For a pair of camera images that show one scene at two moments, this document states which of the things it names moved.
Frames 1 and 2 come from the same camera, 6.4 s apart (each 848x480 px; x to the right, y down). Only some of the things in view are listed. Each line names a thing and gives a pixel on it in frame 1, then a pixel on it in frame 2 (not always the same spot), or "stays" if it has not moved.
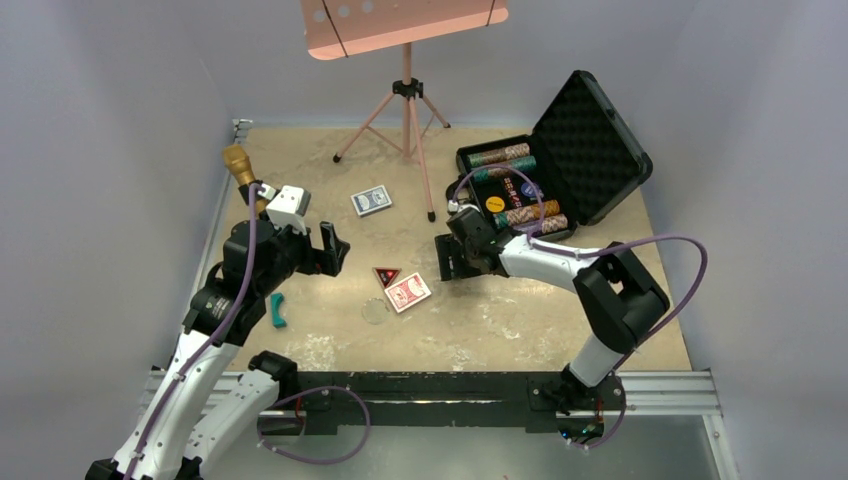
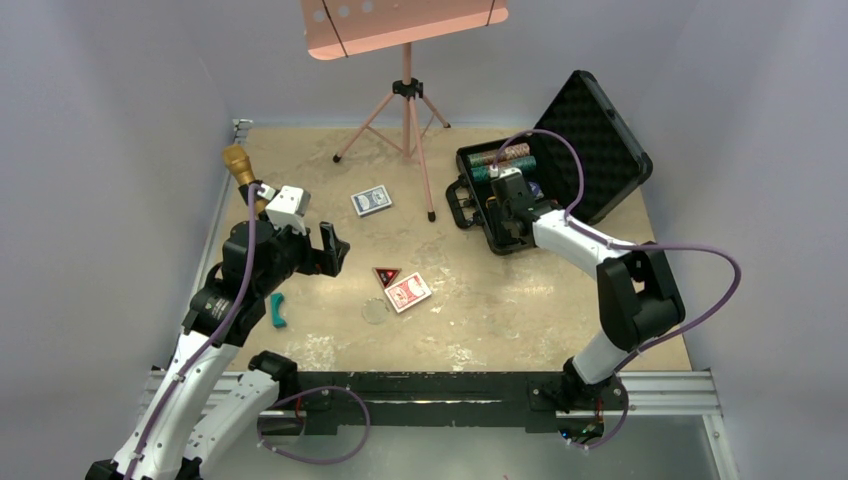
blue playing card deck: [370, 200] stays
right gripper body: [470, 252] -> [500, 227]
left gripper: [329, 257] stays
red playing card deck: [407, 292] stays
